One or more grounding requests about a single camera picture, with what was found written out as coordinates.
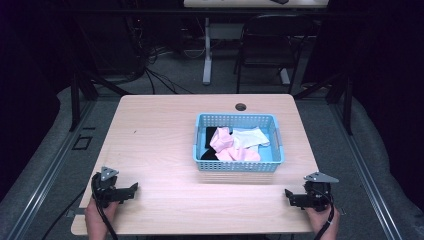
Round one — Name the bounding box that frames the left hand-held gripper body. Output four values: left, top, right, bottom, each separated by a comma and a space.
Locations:
91, 166, 132, 209

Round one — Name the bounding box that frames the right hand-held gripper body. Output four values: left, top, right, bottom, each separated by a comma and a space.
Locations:
293, 171, 340, 213

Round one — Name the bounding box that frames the person's right hand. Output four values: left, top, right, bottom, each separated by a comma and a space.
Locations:
304, 203, 341, 240

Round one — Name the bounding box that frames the person's left hand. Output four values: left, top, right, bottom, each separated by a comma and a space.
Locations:
83, 199, 120, 240

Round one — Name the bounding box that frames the blue plastic basket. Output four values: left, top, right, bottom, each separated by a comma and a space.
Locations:
192, 112, 286, 174

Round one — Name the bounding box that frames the pink sock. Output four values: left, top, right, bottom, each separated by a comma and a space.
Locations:
214, 145, 262, 163
209, 126, 235, 153

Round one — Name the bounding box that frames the white sock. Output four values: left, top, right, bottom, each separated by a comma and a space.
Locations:
230, 126, 271, 154

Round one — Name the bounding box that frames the black sock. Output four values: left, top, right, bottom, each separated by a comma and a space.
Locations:
199, 126, 220, 161

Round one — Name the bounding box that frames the white desk with metal legs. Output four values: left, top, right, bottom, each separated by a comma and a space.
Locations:
182, 0, 330, 86

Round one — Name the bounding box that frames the black folding chair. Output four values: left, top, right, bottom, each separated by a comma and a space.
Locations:
232, 13, 319, 95

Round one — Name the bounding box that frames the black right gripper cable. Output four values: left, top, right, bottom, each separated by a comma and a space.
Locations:
313, 191, 336, 240

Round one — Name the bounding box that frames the black floor cable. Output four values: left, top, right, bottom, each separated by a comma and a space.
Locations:
40, 186, 88, 240

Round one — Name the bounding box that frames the aluminium floor rail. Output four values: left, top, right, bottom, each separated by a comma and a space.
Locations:
6, 99, 98, 240
328, 99, 405, 240

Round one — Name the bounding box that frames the black metal frame stand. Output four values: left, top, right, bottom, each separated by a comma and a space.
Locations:
293, 71, 355, 137
68, 64, 133, 133

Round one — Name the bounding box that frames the bundle of floor cables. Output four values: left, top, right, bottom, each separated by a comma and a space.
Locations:
124, 13, 196, 96

